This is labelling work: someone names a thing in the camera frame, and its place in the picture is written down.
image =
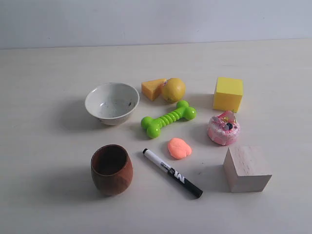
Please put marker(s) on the brown wooden cup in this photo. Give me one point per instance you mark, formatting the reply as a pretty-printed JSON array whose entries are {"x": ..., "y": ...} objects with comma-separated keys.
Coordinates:
[{"x": 111, "y": 169}]

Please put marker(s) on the yellow apple toy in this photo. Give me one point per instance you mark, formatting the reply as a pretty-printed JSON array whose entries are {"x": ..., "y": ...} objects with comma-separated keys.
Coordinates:
[{"x": 173, "y": 90}]

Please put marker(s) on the light wooden cube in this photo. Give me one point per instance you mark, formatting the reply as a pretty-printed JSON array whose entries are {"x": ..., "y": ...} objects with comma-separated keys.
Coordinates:
[{"x": 246, "y": 169}]

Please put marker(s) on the pink squishy cake toy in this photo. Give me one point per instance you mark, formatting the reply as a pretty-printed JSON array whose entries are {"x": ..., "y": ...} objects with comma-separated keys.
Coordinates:
[{"x": 223, "y": 129}]

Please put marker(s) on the green bone dog toy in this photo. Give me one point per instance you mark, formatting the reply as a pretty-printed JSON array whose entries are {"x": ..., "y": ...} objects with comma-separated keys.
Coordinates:
[{"x": 153, "y": 126}]

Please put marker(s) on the black white marker pen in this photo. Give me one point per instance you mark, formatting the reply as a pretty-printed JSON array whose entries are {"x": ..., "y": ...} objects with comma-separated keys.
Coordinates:
[{"x": 173, "y": 173}]

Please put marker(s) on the orange squishy blob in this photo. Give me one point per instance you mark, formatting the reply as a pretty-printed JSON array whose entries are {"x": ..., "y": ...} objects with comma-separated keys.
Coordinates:
[{"x": 178, "y": 148}]

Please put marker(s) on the orange cheese wedge toy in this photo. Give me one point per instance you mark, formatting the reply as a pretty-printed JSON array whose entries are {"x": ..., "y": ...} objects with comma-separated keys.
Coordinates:
[{"x": 152, "y": 89}]

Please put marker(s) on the yellow foam cube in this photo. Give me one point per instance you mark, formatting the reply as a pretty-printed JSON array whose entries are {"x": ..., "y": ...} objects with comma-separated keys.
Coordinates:
[{"x": 228, "y": 94}]

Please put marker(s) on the white ceramic bowl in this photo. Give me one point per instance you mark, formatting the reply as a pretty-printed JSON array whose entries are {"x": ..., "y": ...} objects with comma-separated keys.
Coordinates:
[{"x": 112, "y": 103}]

